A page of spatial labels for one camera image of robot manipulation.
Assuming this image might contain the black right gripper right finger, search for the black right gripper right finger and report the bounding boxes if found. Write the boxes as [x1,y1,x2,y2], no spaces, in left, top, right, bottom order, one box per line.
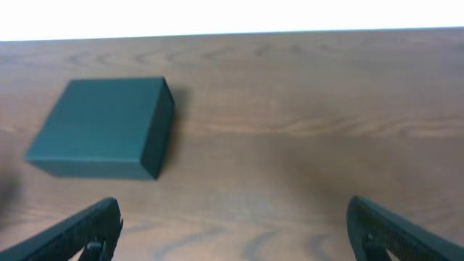
[347,196,463,261]

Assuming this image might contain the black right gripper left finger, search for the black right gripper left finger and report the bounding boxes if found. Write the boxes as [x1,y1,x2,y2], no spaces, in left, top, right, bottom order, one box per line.
[1,197,123,261]

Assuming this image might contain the black gift box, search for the black gift box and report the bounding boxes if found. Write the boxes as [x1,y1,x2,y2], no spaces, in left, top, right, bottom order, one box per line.
[25,77,175,180]

